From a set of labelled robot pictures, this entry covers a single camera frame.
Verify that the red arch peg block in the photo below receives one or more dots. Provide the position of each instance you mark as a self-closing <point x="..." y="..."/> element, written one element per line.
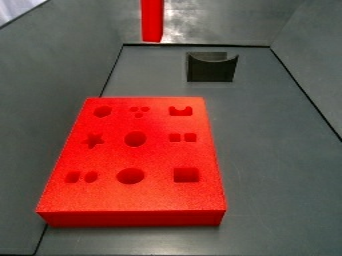
<point x="153" y="11"/>

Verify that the red shape sorter board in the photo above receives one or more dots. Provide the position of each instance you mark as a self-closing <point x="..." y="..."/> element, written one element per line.
<point x="138" y="166"/>

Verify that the black curved holder stand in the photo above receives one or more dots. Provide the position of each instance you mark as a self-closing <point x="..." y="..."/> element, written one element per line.
<point x="210" y="66"/>

